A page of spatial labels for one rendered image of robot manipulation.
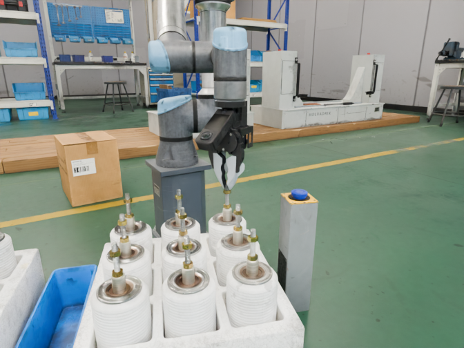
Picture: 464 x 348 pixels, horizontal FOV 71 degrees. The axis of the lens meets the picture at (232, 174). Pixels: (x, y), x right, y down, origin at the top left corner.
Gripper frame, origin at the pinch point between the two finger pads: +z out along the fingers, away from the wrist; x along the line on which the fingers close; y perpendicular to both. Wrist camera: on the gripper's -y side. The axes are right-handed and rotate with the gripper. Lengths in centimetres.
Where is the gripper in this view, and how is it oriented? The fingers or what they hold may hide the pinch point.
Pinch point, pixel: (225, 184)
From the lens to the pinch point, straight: 79.8
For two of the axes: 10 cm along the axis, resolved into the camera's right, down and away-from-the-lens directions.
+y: 5.2, -2.6, 8.1
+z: 0.0, 9.5, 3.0
